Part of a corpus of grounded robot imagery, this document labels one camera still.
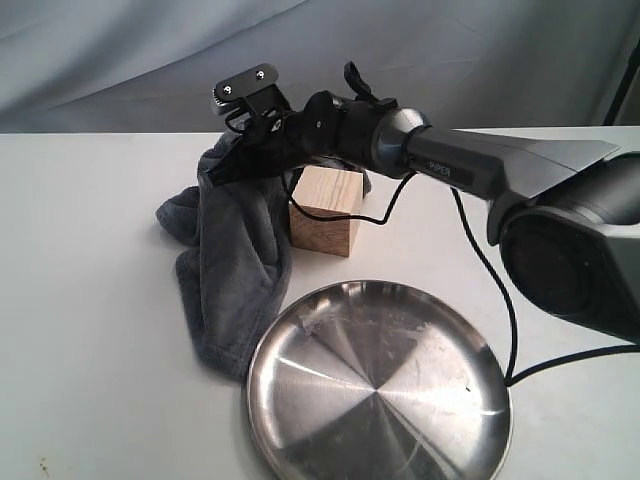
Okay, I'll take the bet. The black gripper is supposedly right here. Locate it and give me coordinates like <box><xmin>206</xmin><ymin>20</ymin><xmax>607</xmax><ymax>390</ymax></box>
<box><xmin>205</xmin><ymin>112</ymin><xmax>310</xmax><ymax>183</ymax></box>

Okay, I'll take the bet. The grey fleece cloth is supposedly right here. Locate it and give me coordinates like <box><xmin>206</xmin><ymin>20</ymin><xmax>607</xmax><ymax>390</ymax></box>
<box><xmin>153</xmin><ymin>130</ymin><xmax>374</xmax><ymax>387</ymax></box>

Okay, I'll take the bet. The light wooden cube block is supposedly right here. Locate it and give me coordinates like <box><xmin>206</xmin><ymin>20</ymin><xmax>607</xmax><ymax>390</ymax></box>
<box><xmin>289</xmin><ymin>166</ymin><xmax>364</xmax><ymax>258</ymax></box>

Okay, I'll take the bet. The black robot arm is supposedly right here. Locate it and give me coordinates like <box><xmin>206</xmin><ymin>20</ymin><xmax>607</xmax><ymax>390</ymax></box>
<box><xmin>209</xmin><ymin>88</ymin><xmax>639</xmax><ymax>342</ymax></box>

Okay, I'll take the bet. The grey backdrop curtain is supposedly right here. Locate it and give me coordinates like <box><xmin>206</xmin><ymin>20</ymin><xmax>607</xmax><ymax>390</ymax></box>
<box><xmin>1</xmin><ymin>1</ymin><xmax>639</xmax><ymax>133</ymax></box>

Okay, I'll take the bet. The round stainless steel plate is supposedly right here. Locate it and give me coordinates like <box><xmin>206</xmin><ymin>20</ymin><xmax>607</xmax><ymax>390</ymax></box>
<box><xmin>246</xmin><ymin>280</ymin><xmax>513</xmax><ymax>479</ymax></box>

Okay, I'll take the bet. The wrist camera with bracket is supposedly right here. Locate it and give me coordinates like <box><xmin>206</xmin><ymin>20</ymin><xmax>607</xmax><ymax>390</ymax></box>
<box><xmin>211</xmin><ymin>63</ymin><xmax>291</xmax><ymax>127</ymax></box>

